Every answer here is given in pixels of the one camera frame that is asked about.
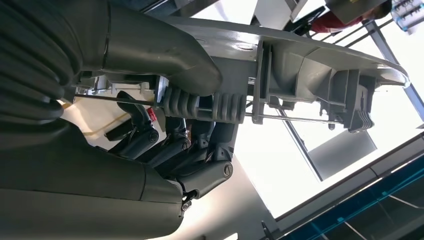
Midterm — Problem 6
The blue metal shelf rack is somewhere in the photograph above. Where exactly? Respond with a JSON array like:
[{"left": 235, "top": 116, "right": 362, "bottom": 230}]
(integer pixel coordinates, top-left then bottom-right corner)
[{"left": 279, "top": 155, "right": 424, "bottom": 240}]

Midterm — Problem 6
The person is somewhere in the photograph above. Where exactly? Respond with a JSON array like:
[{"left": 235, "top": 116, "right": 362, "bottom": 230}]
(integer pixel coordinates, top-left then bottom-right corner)
[{"left": 310, "top": 0, "right": 394, "bottom": 35}]

